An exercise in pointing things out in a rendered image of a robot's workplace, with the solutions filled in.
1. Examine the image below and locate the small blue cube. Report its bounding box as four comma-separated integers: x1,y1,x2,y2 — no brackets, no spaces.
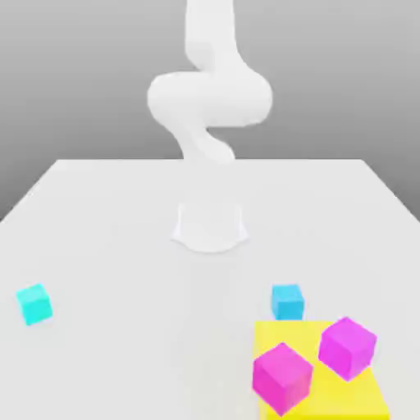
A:
271,284,305,322

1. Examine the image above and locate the small pink cube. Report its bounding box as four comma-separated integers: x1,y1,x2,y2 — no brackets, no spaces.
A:
251,341,314,418

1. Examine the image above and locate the small violet cube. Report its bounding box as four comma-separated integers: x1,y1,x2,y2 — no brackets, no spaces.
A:
317,316,378,383

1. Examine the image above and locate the small cyan cube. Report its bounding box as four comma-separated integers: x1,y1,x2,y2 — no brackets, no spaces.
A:
15,282,54,327

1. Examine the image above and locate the large yellow box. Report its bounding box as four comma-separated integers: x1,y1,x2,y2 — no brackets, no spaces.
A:
254,320,391,420

